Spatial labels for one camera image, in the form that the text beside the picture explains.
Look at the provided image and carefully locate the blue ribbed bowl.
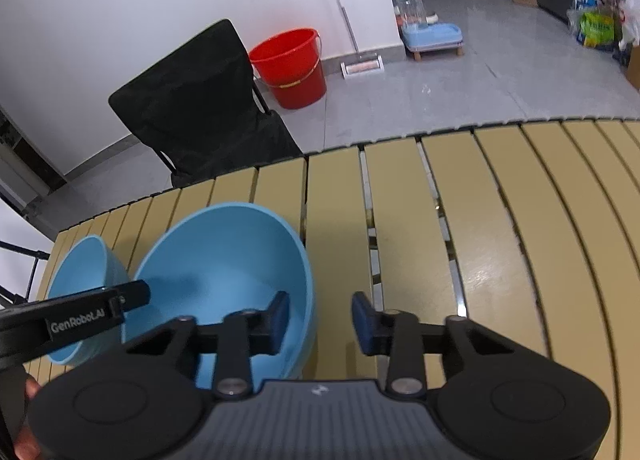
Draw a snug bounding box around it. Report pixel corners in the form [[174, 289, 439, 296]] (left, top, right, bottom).
[[134, 202, 317, 383], [46, 236, 132, 367]]

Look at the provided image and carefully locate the red plastic bucket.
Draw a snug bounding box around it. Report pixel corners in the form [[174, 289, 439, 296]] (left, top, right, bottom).
[[248, 28, 327, 110]]

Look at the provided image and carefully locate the white flat mop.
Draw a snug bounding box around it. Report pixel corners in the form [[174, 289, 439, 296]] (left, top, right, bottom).
[[314, 0, 385, 80]]

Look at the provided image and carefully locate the person's left hand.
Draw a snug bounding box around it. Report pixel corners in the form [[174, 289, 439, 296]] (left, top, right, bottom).
[[14, 374, 45, 460]]

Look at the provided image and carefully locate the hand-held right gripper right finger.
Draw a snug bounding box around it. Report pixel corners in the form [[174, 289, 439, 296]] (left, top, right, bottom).
[[351, 291, 501, 395]]

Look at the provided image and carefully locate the green printed bag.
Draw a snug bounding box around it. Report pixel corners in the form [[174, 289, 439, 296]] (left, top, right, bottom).
[[579, 11, 616, 48]]

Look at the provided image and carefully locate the white plastic bag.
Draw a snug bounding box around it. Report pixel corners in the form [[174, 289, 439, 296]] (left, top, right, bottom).
[[617, 0, 640, 52]]

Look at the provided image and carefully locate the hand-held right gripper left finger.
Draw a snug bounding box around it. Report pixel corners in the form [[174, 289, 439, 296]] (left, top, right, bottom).
[[124, 291, 292, 400]]

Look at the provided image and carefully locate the black tripod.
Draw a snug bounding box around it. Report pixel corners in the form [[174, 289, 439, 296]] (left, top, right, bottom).
[[0, 239, 51, 308]]

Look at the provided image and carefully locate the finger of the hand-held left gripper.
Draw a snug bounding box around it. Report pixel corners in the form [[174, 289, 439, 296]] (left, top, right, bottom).
[[116, 280, 152, 313]]

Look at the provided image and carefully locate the blue pet feeder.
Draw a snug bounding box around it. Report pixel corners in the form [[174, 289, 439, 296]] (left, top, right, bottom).
[[393, 0, 465, 61]]

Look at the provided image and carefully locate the black folding chair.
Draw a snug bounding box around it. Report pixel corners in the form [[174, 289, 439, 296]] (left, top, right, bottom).
[[108, 19, 305, 188]]

